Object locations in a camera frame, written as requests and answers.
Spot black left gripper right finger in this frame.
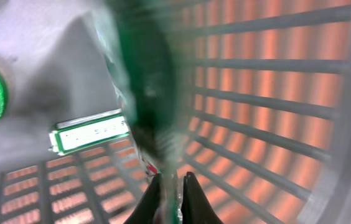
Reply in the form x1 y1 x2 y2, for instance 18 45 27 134
181 172 223 224

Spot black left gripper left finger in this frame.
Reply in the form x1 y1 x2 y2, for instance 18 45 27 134
124 174 162 224

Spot green white small box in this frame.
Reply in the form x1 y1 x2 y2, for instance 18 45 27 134
49 109 130 156

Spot green 3M gloves packet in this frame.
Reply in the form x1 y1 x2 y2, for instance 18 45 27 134
93 0 184 223

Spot grey plastic mesh basket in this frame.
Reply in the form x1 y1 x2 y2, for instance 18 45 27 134
0 1 351 223

